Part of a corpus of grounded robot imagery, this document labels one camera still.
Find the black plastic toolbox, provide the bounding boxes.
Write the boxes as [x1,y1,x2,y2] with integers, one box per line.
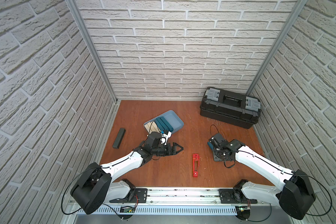
[200,87,261,129]

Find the black flat bar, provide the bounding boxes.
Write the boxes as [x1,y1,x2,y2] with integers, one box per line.
[112,128,126,149]

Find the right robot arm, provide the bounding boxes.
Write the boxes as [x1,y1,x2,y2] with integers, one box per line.
[208,133,316,220]

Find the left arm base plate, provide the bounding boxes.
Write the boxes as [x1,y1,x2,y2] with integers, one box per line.
[110,188,148,203]

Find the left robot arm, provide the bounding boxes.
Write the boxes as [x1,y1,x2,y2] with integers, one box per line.
[70,131,184,215]

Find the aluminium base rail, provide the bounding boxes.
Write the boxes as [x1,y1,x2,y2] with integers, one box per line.
[64,186,300,216]

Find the teal pliers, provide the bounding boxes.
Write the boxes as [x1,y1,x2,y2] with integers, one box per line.
[155,118,167,133]
[156,117,169,131]
[207,141,214,152]
[160,117,174,132]

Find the red pliers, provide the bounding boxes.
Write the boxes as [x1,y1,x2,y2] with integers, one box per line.
[192,153,200,177]

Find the blue plastic storage tray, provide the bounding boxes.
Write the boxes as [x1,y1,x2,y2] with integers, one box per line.
[143,110,184,134]

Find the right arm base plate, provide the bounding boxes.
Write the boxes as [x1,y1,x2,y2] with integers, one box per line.
[218,189,258,204]

